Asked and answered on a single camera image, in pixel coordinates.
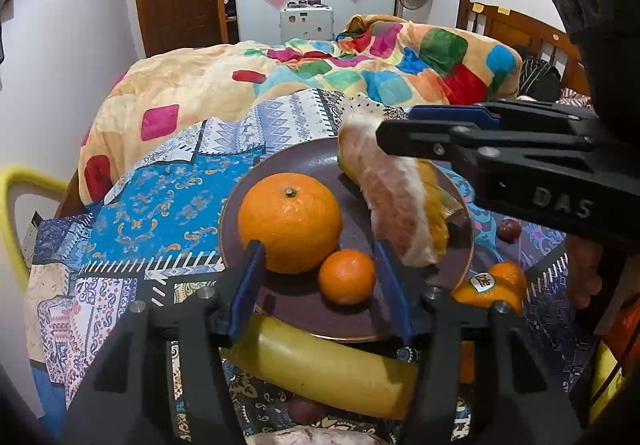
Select small purple passion fruit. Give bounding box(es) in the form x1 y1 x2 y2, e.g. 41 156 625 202
288 397 329 425
496 219 522 245

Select large orange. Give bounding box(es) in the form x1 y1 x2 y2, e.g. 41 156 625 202
237 173 343 275

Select colourful patchwork quilt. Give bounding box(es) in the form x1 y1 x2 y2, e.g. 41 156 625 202
79 15 524 206

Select blue patterned bed sheet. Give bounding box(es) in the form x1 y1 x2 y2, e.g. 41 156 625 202
25 87 601 445

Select person's right hand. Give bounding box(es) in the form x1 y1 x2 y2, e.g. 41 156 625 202
565 235 626 311

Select yellow banana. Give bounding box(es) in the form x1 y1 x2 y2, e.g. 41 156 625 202
222 314 420 421

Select peeled pomelo segment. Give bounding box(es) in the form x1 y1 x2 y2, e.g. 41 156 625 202
337 112 451 269

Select wooden bed headboard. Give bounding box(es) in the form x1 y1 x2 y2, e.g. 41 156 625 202
457 0 595 98

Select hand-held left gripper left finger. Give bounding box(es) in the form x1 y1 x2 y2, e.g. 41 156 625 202
60 240 266 445

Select dark hanging cloth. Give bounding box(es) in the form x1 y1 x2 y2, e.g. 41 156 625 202
0 0 24 92

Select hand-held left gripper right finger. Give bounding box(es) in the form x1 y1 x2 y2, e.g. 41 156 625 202
372 240 585 445

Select orange with sticker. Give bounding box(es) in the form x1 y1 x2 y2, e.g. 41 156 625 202
450 262 529 319

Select yellow and orange bag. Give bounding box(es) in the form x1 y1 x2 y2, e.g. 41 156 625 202
589 297 640 426

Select yellow plastic chair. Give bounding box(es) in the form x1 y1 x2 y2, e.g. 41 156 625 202
0 165 69 293

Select brown round plate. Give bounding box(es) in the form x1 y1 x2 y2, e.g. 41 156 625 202
218 137 475 344

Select black bag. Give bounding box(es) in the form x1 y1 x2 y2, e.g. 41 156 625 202
512 45 562 104

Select white box appliance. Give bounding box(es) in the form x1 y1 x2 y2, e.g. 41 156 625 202
279 0 335 45

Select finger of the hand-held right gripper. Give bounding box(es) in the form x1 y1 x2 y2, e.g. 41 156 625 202
406 101 602 136
375 120 609 162

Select small mandarin orange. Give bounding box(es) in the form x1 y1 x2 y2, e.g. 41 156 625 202
318 249 377 306

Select pale peeled pomelo piece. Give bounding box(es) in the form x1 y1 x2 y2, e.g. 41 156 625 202
245 426 382 445

